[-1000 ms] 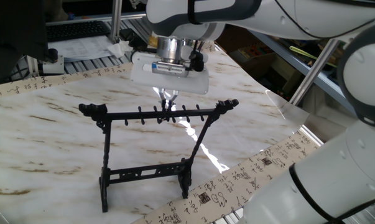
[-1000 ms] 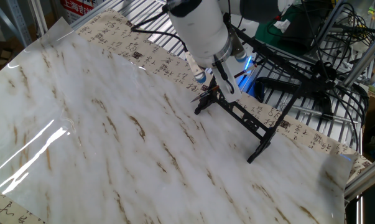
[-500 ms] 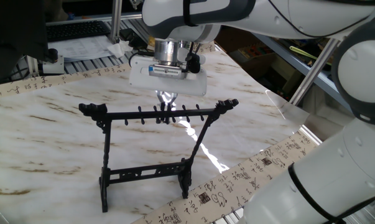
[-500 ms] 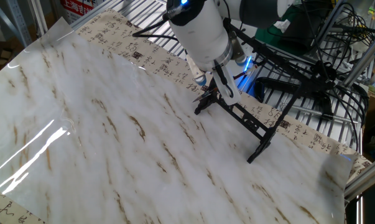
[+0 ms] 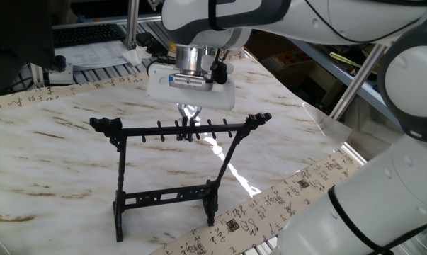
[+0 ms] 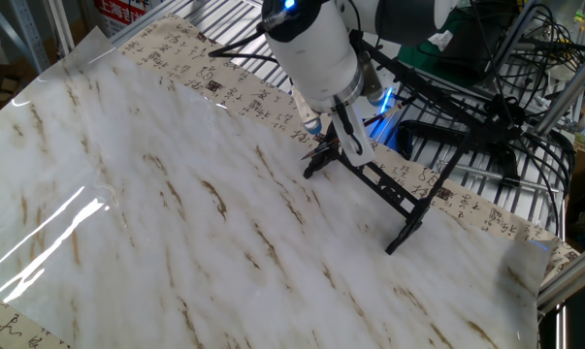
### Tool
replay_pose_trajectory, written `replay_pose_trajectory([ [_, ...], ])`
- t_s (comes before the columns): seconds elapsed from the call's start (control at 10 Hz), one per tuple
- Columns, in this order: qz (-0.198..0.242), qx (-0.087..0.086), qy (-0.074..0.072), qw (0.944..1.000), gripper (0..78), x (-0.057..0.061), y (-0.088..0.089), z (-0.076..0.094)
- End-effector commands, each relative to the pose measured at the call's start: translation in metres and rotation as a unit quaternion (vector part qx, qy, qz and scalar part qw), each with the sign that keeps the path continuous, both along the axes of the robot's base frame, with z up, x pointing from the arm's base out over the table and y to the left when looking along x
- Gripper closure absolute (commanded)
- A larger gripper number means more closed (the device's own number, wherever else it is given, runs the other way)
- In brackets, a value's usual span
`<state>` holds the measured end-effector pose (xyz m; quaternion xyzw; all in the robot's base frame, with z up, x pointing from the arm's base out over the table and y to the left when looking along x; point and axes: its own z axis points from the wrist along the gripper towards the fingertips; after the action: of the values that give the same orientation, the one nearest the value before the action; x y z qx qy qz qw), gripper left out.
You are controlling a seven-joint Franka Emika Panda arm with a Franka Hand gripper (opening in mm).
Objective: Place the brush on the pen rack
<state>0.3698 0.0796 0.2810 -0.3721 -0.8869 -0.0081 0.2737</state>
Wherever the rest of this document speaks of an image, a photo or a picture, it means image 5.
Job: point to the brown cardboard box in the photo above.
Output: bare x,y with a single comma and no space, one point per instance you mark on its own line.
266,49

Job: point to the black computer monitor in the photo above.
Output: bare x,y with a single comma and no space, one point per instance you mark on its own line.
15,35

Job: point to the aluminium frame post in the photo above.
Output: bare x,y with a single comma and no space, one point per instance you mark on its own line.
132,21

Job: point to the yellow green tool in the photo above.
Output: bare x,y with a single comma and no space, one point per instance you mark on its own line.
344,59

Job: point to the colourful printed box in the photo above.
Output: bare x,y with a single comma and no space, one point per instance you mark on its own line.
287,60

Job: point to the white slanted post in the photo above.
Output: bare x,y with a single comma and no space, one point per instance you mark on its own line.
356,81

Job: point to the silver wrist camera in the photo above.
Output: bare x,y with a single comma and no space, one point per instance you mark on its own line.
188,82

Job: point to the white bracket black knob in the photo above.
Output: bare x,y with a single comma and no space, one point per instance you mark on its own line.
61,76

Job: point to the grey blue shelf beam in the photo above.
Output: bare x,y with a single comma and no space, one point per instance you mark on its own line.
333,71

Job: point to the white plastic stand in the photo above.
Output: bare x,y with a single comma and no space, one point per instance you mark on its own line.
156,3

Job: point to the white tissue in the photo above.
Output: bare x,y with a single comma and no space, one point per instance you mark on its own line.
135,56

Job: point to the black computer keyboard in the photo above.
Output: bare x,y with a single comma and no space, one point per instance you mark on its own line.
87,34

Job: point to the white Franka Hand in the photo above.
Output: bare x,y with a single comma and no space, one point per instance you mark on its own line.
158,92

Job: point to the printed paper stack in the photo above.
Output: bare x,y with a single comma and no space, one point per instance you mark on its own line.
92,55

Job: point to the black wooden pen rack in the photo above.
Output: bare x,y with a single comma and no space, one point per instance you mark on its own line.
146,131

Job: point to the glossy marble pattern sheet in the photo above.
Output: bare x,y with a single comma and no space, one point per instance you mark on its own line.
57,159

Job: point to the beige calligraphy paper scroll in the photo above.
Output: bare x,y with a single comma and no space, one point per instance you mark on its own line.
234,226

